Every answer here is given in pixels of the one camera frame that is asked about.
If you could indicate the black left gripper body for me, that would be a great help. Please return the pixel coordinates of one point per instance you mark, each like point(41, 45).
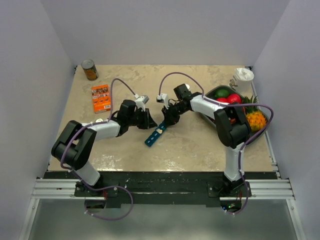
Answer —
point(140, 118)

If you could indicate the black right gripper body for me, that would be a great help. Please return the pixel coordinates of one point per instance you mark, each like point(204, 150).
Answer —
point(174, 112)

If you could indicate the teal weekly pill organizer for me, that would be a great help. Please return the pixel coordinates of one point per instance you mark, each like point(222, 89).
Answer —
point(155, 135)

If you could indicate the green pill bottle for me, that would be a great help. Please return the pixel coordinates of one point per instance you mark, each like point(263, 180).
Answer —
point(99, 120)

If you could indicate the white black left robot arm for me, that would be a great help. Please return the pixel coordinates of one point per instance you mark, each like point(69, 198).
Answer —
point(74, 145)

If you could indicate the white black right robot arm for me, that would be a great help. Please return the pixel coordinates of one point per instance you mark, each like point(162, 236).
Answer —
point(232, 128)

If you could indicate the white pills pile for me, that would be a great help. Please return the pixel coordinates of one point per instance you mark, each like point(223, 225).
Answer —
point(159, 130)

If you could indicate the orange cardboard box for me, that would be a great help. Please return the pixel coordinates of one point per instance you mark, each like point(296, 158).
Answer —
point(101, 100)

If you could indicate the grey fruit tray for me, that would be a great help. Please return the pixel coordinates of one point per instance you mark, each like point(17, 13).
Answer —
point(212, 94)

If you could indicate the green apple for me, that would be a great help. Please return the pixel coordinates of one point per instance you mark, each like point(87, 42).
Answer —
point(221, 93)

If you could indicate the red apple left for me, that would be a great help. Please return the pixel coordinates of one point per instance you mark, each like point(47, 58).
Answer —
point(222, 100)

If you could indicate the red apple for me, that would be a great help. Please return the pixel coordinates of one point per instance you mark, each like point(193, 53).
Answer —
point(234, 98)
point(222, 100)

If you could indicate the red apple right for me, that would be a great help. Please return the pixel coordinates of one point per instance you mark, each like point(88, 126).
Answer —
point(234, 98)

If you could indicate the tin food can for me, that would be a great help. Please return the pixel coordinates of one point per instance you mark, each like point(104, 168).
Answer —
point(90, 69)

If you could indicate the white paper cup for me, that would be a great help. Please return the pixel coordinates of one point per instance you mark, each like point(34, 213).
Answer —
point(241, 80)

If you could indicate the small pineapple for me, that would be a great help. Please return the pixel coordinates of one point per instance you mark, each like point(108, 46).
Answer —
point(255, 118)

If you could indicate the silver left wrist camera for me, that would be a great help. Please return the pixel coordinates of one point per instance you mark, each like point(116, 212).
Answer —
point(141, 101)

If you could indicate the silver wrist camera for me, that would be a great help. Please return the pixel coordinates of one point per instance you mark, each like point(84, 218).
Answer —
point(162, 98)
point(141, 101)

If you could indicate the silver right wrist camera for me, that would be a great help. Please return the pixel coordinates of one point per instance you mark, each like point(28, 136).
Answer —
point(162, 98)

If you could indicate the black table edge rail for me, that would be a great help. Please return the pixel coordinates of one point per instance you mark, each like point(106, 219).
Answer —
point(109, 175)

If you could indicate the aluminium frame rail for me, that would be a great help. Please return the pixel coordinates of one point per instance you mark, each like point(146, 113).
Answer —
point(184, 188)

